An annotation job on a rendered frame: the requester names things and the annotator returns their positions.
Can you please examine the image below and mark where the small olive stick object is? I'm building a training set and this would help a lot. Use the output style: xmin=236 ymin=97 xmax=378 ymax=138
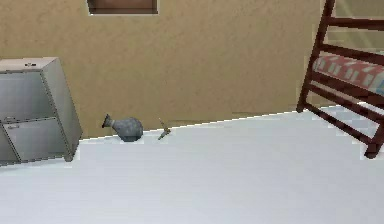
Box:
xmin=157 ymin=117 xmax=172 ymax=141

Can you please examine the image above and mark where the grey round vase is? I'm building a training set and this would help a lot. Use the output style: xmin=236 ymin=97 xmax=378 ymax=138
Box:
xmin=101 ymin=113 xmax=144 ymax=143

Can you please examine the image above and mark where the grey chest of drawers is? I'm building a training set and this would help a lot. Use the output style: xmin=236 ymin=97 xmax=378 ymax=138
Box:
xmin=0 ymin=56 xmax=84 ymax=167

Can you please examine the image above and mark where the dark red wooden bed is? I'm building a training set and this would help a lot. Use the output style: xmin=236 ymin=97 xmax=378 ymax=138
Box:
xmin=296 ymin=0 xmax=384 ymax=160

